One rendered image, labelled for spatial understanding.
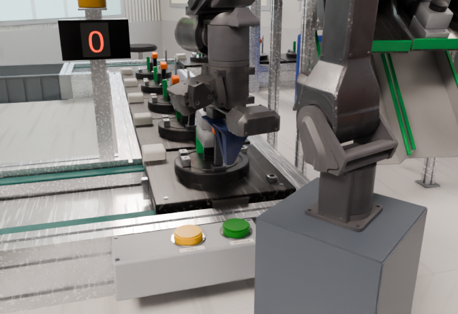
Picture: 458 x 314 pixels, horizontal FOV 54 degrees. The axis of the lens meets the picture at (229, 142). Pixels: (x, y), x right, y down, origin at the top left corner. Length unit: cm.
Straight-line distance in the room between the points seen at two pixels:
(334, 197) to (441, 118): 54
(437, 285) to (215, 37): 50
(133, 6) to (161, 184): 520
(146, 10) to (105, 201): 527
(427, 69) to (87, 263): 76
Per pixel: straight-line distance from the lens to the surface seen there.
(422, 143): 94
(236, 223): 65
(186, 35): 66
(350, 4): 44
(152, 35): 611
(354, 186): 47
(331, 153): 44
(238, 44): 60
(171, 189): 77
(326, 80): 45
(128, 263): 61
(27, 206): 90
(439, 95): 101
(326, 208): 48
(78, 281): 71
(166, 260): 62
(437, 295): 77
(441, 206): 105
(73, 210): 86
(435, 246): 89
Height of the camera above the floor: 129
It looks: 19 degrees down
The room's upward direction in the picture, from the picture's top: straight up
